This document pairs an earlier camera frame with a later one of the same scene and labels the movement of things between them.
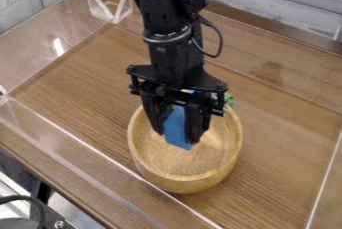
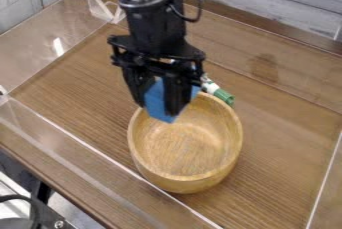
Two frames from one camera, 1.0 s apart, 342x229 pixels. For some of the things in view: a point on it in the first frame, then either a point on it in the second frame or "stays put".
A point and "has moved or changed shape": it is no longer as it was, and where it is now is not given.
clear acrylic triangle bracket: x=108 y=10 stays put
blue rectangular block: x=174 y=128 has moved or changed shape
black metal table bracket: x=45 y=218 stays put
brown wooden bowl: x=181 y=170 stays put
